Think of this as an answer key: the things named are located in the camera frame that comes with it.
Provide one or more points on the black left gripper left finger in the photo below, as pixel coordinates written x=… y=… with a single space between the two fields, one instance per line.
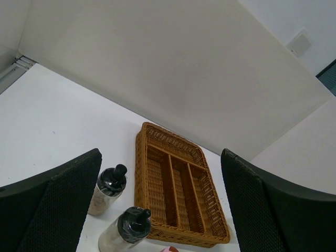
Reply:
x=46 y=212

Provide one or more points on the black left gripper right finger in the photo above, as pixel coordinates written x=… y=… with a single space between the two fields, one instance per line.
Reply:
x=272 y=214

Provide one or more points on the black-capped brown spice bottle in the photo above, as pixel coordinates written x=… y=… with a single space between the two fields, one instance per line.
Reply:
x=110 y=185

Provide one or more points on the black-capped white spice bottle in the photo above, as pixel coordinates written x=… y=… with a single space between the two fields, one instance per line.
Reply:
x=129 y=229

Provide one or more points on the brown wicker cutlery tray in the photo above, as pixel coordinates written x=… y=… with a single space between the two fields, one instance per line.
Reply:
x=173 y=180

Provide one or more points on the pink-capped spice bottle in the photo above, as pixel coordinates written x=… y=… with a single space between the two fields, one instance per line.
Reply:
x=170 y=249

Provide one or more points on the aluminium table edge rail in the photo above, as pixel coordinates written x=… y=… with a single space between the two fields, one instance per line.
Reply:
x=20 y=66

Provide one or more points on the white wall socket plate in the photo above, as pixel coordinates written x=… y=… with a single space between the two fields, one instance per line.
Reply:
x=300 y=43

